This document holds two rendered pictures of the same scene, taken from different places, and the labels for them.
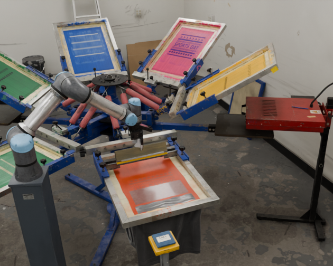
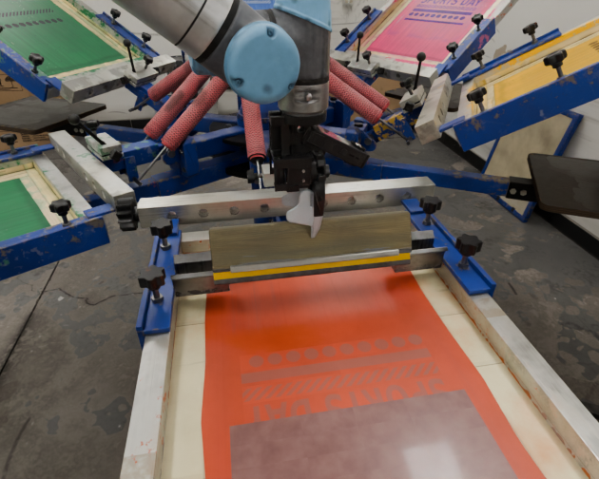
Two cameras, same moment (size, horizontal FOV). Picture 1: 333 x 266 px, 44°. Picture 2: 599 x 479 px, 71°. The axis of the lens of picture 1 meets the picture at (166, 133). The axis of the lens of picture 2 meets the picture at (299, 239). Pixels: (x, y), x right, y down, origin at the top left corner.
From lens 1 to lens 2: 202 cm
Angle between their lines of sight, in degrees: 10
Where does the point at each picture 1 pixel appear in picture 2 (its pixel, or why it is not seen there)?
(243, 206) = not seen: hidden behind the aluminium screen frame
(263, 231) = not seen: hidden behind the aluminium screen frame
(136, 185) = (269, 391)
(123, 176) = (232, 330)
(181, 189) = (484, 466)
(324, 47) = not seen: outside the picture
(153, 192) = (339, 461)
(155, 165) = (360, 295)
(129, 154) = (266, 247)
